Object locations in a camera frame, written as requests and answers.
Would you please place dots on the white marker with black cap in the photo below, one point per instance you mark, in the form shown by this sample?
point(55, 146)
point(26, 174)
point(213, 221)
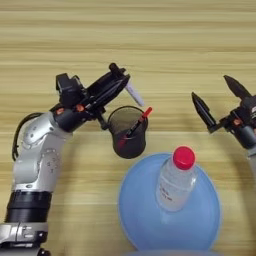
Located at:
point(135, 95)

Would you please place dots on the small black box right gripper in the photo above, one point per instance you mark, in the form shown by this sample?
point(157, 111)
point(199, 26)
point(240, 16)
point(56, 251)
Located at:
point(250, 108)

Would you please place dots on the clear bottle with red cap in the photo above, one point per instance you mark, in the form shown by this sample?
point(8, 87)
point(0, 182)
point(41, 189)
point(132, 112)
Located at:
point(175, 186)

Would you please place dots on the dark translucent pen cup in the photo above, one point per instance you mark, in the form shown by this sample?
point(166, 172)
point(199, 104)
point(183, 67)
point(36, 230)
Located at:
point(130, 146)

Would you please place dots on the blue round plate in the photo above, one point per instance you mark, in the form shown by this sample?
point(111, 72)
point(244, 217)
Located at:
point(150, 216)

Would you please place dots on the small black box gripper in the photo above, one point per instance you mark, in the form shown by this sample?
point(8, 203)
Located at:
point(250, 108)
point(68, 88)

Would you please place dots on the small black box left gripper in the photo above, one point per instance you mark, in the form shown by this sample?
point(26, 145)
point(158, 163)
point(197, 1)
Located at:
point(68, 88)

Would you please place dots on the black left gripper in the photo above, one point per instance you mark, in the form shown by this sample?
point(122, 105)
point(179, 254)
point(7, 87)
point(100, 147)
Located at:
point(71, 118)

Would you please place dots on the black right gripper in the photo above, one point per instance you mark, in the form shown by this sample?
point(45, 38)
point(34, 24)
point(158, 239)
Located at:
point(246, 135)

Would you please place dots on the black pen with red cap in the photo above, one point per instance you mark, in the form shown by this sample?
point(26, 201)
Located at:
point(136, 125)

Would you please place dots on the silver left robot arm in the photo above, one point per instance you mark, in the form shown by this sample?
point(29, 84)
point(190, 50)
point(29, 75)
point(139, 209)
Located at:
point(36, 160)

